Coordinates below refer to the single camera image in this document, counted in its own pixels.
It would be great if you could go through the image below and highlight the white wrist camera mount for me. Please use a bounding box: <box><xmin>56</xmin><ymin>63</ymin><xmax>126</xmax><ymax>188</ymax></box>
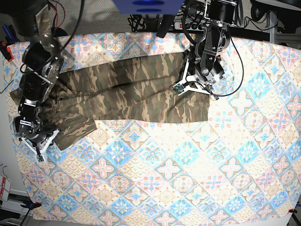
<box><xmin>20</xmin><ymin>129</ymin><xmax>61</xmax><ymax>163</ymax></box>
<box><xmin>173</xmin><ymin>53</ymin><xmax>224</xmax><ymax>100</ymax></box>

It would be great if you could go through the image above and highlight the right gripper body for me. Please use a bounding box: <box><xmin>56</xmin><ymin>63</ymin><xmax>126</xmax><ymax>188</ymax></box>
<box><xmin>26</xmin><ymin>130</ymin><xmax>56</xmax><ymax>151</ymax></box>

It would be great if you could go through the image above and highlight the white power strip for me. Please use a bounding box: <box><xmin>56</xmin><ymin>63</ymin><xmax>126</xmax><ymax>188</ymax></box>
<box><xmin>173</xmin><ymin>22</ymin><xmax>209</xmax><ymax>33</ymax></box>

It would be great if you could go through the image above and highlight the red black clamp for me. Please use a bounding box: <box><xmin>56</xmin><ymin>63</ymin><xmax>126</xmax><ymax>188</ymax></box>
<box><xmin>0</xmin><ymin>41</ymin><xmax>14</xmax><ymax>62</ymax></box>

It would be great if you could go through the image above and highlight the patterned tile tablecloth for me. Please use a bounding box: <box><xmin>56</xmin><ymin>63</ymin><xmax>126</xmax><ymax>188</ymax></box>
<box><xmin>12</xmin><ymin>38</ymin><xmax>301</xmax><ymax>226</ymax></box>

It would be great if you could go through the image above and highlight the blue clamp bottom left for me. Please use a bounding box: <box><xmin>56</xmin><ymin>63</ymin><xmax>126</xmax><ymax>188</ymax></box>
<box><xmin>20</xmin><ymin>201</ymin><xmax>41</xmax><ymax>216</ymax></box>

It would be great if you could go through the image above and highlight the camouflage T-shirt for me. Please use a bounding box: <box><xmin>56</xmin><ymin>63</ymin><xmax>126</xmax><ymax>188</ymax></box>
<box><xmin>9</xmin><ymin>51</ymin><xmax>210</xmax><ymax>152</ymax></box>

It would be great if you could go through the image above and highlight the red white paper tag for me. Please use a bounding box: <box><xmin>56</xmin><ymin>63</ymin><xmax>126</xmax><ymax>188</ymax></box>
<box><xmin>0</xmin><ymin>175</ymin><xmax>11</xmax><ymax>201</ymax></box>

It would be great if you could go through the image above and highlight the blue handled clamp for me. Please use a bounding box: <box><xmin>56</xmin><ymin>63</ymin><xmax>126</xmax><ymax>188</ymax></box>
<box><xmin>2</xmin><ymin>24</ymin><xmax>20</xmax><ymax>44</ymax></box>

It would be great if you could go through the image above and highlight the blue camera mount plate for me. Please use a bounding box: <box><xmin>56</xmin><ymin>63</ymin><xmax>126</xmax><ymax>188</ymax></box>
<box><xmin>113</xmin><ymin>0</ymin><xmax>184</xmax><ymax>15</ymax></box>

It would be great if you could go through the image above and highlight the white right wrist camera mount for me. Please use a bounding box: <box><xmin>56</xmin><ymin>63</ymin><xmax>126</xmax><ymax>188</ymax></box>
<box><xmin>20</xmin><ymin>129</ymin><xmax>61</xmax><ymax>163</ymax></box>

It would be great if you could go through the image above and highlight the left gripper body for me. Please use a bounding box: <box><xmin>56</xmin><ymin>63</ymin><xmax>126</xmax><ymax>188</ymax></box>
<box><xmin>187</xmin><ymin>66</ymin><xmax>212</xmax><ymax>89</ymax></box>

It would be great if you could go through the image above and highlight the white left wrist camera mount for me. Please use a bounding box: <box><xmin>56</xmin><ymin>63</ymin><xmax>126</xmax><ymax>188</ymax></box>
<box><xmin>173</xmin><ymin>53</ymin><xmax>224</xmax><ymax>100</ymax></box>

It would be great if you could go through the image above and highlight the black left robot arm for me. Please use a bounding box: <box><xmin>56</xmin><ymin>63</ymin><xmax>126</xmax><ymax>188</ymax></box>
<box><xmin>182</xmin><ymin>0</ymin><xmax>238</xmax><ymax>92</ymax></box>

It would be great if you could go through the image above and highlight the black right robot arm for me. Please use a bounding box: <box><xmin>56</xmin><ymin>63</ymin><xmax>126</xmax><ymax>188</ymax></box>
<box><xmin>11</xmin><ymin>0</ymin><xmax>63</xmax><ymax>153</ymax></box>

